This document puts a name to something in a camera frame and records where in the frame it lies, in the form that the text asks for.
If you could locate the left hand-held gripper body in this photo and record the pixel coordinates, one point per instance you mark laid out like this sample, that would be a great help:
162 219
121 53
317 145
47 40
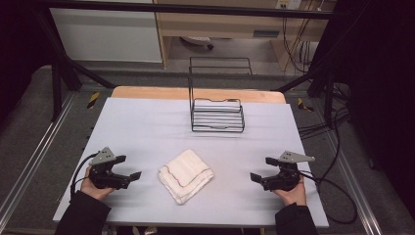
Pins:
103 178

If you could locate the black metal frame leg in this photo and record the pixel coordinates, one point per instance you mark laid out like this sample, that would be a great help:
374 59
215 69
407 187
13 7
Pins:
57 81
328 88

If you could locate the aluminium floor rail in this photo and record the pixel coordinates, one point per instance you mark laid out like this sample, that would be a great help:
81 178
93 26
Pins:
31 166
357 186

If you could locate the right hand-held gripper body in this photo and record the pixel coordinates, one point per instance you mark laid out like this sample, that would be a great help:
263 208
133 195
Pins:
284 178

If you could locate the pale foam table mat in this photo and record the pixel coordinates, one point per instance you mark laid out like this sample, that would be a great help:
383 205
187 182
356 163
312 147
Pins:
156 130

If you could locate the person's left hand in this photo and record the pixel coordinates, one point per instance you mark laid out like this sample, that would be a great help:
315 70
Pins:
93 192

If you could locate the white wall socket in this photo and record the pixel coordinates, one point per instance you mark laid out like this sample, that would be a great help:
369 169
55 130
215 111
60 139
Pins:
288 4

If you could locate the white cabinet panel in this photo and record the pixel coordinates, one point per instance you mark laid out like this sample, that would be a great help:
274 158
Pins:
104 36

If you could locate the person's right hand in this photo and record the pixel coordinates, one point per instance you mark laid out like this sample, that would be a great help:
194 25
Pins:
294 196

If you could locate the white towel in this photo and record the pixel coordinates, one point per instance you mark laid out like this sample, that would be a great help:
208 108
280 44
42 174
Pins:
186 174

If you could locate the light wooden desk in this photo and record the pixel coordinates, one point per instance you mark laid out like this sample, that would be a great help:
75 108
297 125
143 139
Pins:
221 24

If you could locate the office chair base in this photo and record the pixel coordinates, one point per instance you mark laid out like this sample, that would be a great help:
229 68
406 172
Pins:
197 40

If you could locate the black metal frame crossbar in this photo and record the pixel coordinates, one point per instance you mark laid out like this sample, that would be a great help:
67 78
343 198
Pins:
182 8

